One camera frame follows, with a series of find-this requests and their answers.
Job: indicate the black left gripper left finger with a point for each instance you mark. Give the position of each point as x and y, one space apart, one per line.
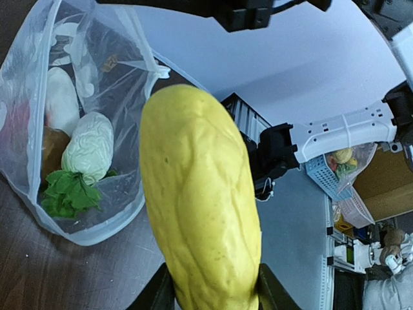
158 294

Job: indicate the white radish with green leaves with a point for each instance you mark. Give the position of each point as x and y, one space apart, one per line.
61 107

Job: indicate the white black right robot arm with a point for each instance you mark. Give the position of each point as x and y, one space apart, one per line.
285 146

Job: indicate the white wrinkled cabbage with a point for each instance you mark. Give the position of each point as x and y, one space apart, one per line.
85 161

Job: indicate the red apple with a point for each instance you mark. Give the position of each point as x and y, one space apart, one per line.
16 121

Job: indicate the clear zip top bag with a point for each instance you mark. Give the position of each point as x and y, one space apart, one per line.
104 51

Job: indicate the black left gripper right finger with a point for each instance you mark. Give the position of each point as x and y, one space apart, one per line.
272 295

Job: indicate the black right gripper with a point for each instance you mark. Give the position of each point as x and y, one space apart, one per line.
232 15

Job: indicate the brown potato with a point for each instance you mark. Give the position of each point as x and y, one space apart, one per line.
55 142

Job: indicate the blue perforated basket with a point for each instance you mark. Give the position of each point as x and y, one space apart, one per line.
326 174

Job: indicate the cardboard box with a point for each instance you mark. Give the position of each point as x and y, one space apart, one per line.
385 185

